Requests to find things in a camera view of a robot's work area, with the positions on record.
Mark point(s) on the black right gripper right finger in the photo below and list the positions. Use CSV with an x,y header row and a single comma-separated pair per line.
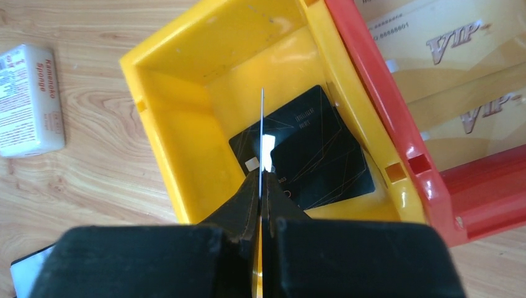
x,y
305,257

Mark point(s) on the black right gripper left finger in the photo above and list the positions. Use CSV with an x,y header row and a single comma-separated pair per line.
x,y
215,258

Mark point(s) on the dark credit card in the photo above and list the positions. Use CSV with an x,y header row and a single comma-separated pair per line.
x,y
261,133
309,118
322,163

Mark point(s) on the black leather card holder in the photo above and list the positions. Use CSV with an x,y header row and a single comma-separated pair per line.
x,y
25,270

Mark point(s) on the pink white card box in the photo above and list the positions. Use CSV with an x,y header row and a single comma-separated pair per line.
x,y
31,118

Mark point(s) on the tan card in bin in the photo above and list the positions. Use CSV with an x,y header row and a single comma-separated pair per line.
x,y
432,46

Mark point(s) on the yellow plastic bin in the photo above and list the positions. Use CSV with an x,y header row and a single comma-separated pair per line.
x,y
206,76

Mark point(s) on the red plastic bin middle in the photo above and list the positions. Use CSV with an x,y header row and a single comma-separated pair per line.
x,y
463,204

